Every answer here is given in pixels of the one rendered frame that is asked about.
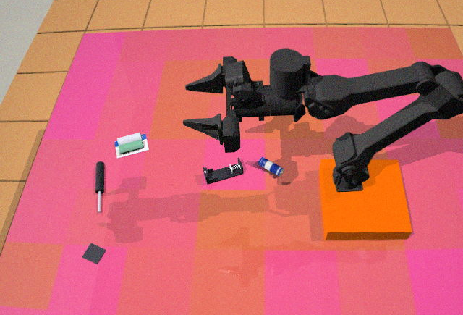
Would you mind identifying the black-handled screwdriver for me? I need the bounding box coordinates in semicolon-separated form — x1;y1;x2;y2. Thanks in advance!
95;161;105;213

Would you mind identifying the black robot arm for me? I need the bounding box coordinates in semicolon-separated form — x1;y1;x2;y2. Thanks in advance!
225;48;463;192

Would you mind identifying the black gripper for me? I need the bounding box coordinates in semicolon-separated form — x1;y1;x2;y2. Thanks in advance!
183;56;270;153

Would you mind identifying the dark grey square tile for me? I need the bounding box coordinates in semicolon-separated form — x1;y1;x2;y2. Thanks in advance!
82;243;106;264

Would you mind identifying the blue and white battery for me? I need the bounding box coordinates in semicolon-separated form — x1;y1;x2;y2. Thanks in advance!
258;157;284;176

